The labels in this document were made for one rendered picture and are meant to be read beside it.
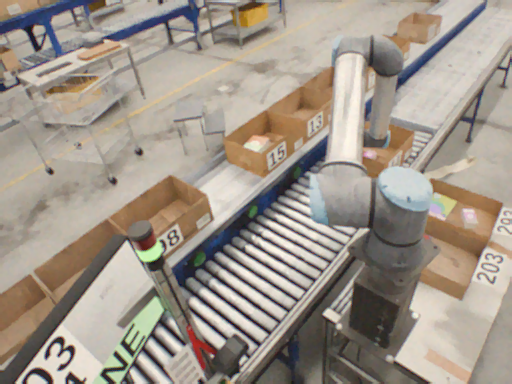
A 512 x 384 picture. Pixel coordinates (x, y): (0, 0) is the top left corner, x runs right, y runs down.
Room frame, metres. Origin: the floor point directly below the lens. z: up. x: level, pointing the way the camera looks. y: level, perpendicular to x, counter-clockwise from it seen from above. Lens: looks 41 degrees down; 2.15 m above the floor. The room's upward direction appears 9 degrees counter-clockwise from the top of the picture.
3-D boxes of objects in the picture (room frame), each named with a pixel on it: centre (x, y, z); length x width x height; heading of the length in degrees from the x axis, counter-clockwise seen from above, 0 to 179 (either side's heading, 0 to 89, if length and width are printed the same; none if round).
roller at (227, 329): (0.86, 0.27, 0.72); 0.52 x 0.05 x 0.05; 43
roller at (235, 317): (0.91, 0.22, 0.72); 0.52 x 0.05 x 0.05; 43
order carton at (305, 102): (2.09, -0.39, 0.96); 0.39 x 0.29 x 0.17; 133
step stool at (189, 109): (3.50, 0.46, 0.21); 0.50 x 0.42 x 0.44; 90
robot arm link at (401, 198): (0.72, -0.40, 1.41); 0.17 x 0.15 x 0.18; 70
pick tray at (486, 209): (1.18, -0.98, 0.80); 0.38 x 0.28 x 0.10; 44
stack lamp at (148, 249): (0.52, 0.24, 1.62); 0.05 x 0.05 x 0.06
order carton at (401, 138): (1.74, -0.76, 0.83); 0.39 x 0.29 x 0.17; 131
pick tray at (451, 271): (0.97, -0.75, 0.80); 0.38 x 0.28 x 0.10; 44
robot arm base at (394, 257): (0.71, -0.41, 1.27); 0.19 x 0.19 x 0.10
